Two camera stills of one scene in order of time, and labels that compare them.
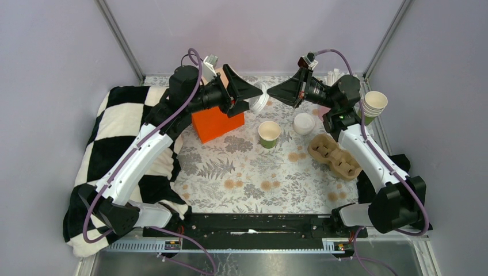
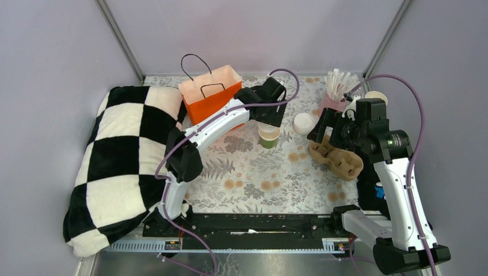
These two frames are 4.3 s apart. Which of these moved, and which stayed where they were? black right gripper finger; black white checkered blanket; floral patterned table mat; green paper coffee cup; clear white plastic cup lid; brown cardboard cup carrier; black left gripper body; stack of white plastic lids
Moved: black left gripper body; clear white plastic cup lid; black right gripper finger
Stayed: stack of white plastic lids; floral patterned table mat; green paper coffee cup; black white checkered blanket; brown cardboard cup carrier
